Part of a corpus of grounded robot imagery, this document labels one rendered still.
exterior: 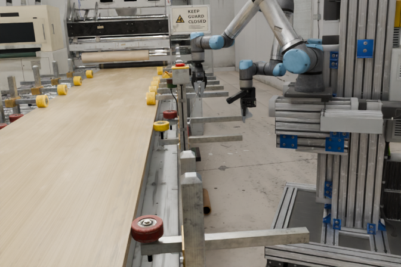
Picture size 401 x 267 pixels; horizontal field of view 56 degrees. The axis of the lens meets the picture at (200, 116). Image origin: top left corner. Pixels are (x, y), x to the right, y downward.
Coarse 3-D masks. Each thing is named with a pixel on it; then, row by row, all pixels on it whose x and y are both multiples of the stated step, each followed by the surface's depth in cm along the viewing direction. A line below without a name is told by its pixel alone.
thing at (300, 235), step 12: (288, 228) 100; (300, 228) 99; (156, 240) 96; (168, 240) 96; (180, 240) 96; (216, 240) 96; (228, 240) 96; (240, 240) 97; (252, 240) 97; (264, 240) 97; (276, 240) 97; (288, 240) 97; (300, 240) 98; (144, 252) 95; (156, 252) 96; (168, 252) 96
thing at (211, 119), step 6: (168, 120) 216; (174, 120) 216; (192, 120) 217; (198, 120) 218; (204, 120) 218; (210, 120) 218; (216, 120) 218; (222, 120) 218; (228, 120) 219; (234, 120) 219; (240, 120) 219
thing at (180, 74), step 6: (174, 66) 157; (186, 66) 155; (174, 72) 153; (180, 72) 153; (186, 72) 153; (174, 78) 154; (180, 78) 154; (186, 78) 154; (174, 84) 154; (180, 84) 155
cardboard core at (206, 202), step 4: (204, 188) 308; (204, 192) 302; (204, 196) 294; (208, 196) 299; (204, 200) 287; (208, 200) 290; (204, 204) 281; (208, 204) 282; (204, 208) 290; (208, 208) 288; (204, 212) 283; (208, 212) 282
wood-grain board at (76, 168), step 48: (96, 96) 278; (144, 96) 270; (0, 144) 169; (48, 144) 166; (96, 144) 163; (144, 144) 160; (0, 192) 118; (48, 192) 117; (96, 192) 115; (0, 240) 91; (48, 240) 90; (96, 240) 89
